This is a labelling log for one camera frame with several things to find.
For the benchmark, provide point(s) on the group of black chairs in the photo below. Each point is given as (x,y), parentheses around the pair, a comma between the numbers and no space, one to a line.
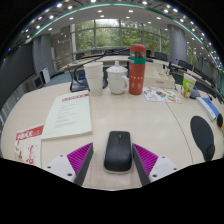
(183,64)

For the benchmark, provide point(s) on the white floor appliance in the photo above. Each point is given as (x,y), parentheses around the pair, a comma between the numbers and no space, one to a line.
(45,76)

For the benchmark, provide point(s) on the black computer mouse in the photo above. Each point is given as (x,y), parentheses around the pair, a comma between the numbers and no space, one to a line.
(118,151)

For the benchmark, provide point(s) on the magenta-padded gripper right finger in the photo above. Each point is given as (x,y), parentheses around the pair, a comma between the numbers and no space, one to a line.
(146,160)

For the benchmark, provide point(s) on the white lidded mug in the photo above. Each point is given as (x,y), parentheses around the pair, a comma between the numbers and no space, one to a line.
(116,80)

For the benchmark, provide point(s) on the printed paper drink cup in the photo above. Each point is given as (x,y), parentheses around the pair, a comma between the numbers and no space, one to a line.
(188,86)

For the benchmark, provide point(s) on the black gooseneck desk microphone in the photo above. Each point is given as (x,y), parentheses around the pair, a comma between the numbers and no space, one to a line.
(77,84)

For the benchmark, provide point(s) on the red and white magazine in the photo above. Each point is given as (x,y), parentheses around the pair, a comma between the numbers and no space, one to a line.
(28,143)

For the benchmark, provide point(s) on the colourful sticker sheet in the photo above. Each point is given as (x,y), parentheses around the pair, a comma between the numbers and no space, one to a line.
(161,95)

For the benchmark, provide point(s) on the black mouse pad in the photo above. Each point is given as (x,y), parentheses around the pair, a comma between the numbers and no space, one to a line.
(202,135)

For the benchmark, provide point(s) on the group of ceiling lights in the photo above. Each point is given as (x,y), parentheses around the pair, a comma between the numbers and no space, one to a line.
(100,11)

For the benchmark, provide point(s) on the cream printed document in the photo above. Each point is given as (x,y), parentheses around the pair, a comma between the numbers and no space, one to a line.
(70,115)

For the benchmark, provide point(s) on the blue and white book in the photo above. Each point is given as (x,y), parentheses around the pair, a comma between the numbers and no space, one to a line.
(208,107)

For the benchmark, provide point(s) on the red bottle with green band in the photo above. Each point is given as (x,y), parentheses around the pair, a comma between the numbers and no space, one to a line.
(137,73)

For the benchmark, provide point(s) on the black handheld microphone, yellow band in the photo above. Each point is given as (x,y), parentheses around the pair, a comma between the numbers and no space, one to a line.
(220,121)

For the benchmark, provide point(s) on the beige cardboard box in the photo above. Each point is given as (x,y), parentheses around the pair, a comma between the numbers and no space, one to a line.
(156,79)

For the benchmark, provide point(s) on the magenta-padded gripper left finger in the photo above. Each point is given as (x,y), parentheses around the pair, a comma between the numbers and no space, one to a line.
(78,159)

